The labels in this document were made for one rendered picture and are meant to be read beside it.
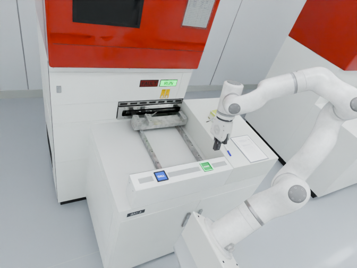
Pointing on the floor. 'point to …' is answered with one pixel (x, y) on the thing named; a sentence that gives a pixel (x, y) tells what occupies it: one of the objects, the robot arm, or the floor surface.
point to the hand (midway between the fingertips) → (217, 145)
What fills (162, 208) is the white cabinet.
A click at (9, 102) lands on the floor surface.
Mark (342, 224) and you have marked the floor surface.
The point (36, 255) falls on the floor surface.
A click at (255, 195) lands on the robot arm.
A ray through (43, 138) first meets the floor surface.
